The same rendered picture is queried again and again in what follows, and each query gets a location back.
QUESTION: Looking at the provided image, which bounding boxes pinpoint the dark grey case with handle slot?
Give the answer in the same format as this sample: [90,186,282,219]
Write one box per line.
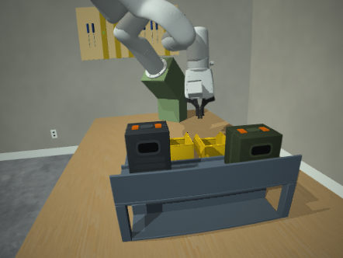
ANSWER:
[124,120,172,173]

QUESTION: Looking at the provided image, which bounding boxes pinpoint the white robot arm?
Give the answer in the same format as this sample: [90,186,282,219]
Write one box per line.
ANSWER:
[90,0,213,78]

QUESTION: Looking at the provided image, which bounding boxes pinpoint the dark green case with orange latches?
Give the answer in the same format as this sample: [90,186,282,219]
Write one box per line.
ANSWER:
[224,124,282,164]

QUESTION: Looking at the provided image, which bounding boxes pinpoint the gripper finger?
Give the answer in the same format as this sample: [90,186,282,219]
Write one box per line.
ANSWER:
[185,97,200,119]
[200,95,215,119]

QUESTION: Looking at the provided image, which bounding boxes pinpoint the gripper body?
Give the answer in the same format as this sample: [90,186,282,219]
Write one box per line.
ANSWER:
[185,68,214,99]

